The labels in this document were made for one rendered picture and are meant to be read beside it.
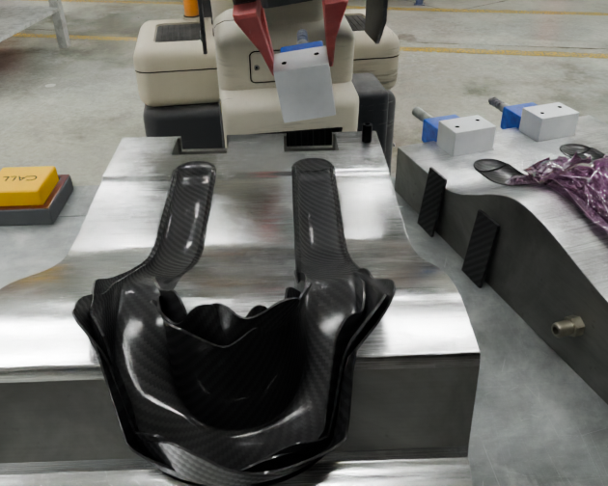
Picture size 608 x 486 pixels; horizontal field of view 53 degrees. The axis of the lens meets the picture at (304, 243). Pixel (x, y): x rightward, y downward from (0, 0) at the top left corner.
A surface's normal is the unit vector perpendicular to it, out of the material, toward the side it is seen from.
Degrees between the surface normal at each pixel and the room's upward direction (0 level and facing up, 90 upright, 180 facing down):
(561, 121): 90
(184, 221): 4
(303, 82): 100
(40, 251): 0
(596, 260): 16
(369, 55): 90
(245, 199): 3
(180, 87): 90
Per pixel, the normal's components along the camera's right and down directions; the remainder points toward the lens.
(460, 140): 0.33, 0.52
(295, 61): -0.16, -0.71
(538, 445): -0.01, -0.83
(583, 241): 0.07, -0.67
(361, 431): 0.04, 0.44
